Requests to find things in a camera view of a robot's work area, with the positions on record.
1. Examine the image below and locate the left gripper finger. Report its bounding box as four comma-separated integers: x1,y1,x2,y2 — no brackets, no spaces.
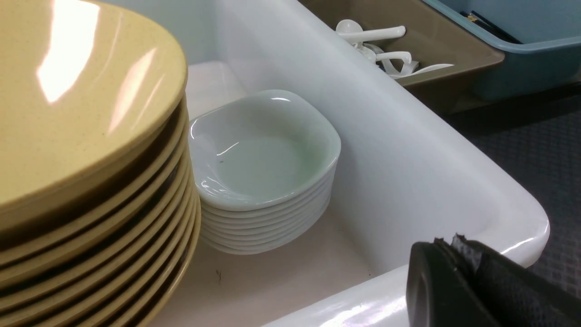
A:
405,235,581,327

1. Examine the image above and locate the large white plastic bin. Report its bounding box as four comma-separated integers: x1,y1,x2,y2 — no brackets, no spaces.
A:
113,0,550,327

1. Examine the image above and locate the black serving tray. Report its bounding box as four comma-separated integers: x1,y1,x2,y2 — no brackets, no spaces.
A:
444,82,581,297

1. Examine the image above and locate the pile of white spoons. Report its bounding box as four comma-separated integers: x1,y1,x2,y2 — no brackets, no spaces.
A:
335,19,454,80

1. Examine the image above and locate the stack of white dishes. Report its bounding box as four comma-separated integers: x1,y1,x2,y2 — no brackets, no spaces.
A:
188,90,342,255

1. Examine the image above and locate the blue chopstick bin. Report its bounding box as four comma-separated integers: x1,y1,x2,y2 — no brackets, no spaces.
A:
427,0,581,101

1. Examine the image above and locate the olive brown spoon bin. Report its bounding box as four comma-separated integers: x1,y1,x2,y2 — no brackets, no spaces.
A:
301,0,505,114

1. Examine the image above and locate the bundle of black chopsticks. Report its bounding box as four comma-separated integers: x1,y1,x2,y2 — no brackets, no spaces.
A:
459,11,522,44

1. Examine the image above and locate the stack of yellow bowls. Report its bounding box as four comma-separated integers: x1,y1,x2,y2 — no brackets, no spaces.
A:
0,0,202,327

